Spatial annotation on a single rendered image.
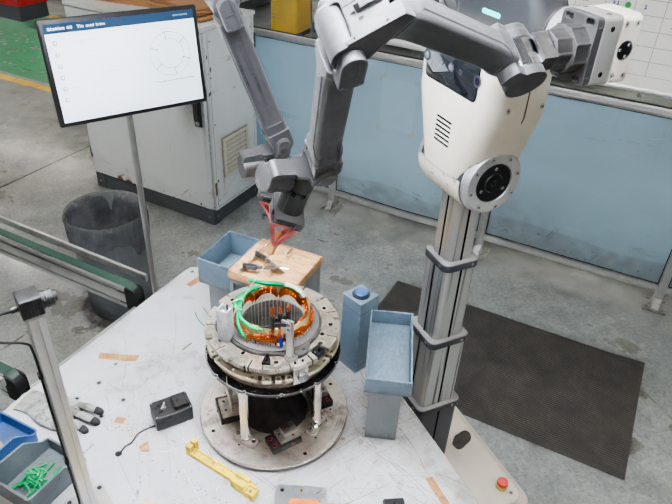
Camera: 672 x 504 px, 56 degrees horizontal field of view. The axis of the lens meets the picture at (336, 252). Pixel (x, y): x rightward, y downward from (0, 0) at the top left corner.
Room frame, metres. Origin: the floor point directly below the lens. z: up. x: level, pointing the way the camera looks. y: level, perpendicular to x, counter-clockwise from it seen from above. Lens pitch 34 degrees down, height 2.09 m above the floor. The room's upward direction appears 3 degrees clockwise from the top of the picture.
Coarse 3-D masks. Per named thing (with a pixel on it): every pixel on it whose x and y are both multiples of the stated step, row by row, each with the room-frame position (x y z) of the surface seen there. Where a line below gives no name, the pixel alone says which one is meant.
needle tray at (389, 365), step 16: (384, 320) 1.25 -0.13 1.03; (400, 320) 1.25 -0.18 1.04; (384, 336) 1.20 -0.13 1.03; (400, 336) 1.20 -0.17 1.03; (368, 352) 1.10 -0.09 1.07; (384, 352) 1.14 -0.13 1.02; (400, 352) 1.14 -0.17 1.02; (368, 368) 1.08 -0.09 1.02; (384, 368) 1.09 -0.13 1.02; (400, 368) 1.09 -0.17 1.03; (368, 384) 1.01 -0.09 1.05; (384, 384) 1.01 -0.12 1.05; (400, 384) 1.00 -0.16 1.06; (368, 400) 1.08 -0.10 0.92; (384, 400) 1.08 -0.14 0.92; (400, 400) 1.08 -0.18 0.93; (368, 416) 1.08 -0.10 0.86; (384, 416) 1.08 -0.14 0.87; (368, 432) 1.08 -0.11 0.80; (384, 432) 1.08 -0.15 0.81
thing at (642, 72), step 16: (576, 0) 3.03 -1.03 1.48; (592, 0) 3.00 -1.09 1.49; (608, 0) 2.97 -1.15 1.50; (624, 0) 2.94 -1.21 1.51; (640, 0) 2.92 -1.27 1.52; (656, 0) 2.89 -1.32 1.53; (656, 16) 2.88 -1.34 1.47; (640, 32) 2.90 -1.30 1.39; (656, 32) 2.87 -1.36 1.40; (640, 48) 2.89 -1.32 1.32; (656, 48) 2.86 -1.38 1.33; (640, 64) 2.88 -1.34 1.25; (656, 64) 2.85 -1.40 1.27; (624, 80) 2.90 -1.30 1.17; (640, 80) 2.87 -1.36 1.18; (656, 80) 2.84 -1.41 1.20
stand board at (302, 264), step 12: (264, 240) 1.55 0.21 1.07; (252, 252) 1.49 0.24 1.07; (264, 252) 1.49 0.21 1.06; (276, 252) 1.49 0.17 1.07; (300, 252) 1.50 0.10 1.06; (240, 264) 1.42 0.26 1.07; (276, 264) 1.43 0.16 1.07; (288, 264) 1.44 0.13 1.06; (300, 264) 1.44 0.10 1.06; (312, 264) 1.44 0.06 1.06; (228, 276) 1.39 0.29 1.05; (240, 276) 1.37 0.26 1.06; (252, 276) 1.37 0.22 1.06; (264, 276) 1.37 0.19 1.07; (276, 276) 1.38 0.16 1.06; (288, 276) 1.38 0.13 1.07; (300, 276) 1.38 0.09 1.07
